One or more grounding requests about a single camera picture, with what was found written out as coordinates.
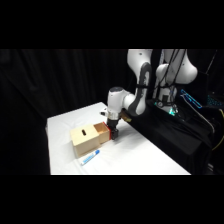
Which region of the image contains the black robot stand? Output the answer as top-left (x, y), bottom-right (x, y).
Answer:
top-left (124, 98), bottom-right (215, 176)

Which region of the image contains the brown wrist camera box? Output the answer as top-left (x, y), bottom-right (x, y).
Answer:
top-left (119, 111), bottom-right (132, 123)

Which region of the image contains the blue and white marker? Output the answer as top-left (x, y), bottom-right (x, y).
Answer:
top-left (80, 149), bottom-right (101, 167)

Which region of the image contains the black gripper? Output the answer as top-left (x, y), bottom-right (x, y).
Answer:
top-left (106, 118), bottom-right (120, 141)

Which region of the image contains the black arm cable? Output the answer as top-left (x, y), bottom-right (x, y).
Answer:
top-left (153, 49), bottom-right (188, 101)

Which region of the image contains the wooden drawer with red front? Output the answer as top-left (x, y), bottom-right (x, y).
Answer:
top-left (92, 121), bottom-right (113, 145)

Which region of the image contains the yellow cable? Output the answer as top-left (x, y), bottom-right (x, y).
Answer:
top-left (211, 108), bottom-right (224, 152)

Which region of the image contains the light wooden drawer box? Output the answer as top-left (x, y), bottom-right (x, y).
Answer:
top-left (69, 125), bottom-right (102, 159)

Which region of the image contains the small green light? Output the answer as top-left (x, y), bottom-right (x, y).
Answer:
top-left (167, 107), bottom-right (178, 117)

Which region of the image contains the teal lit keyboard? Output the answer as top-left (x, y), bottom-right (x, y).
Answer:
top-left (206, 94), bottom-right (224, 108)

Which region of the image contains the blue lit frame device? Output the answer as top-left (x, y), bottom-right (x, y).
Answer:
top-left (180, 88), bottom-right (204, 110)

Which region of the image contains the black curtain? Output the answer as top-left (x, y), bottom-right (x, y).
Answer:
top-left (0, 49), bottom-right (224, 176)

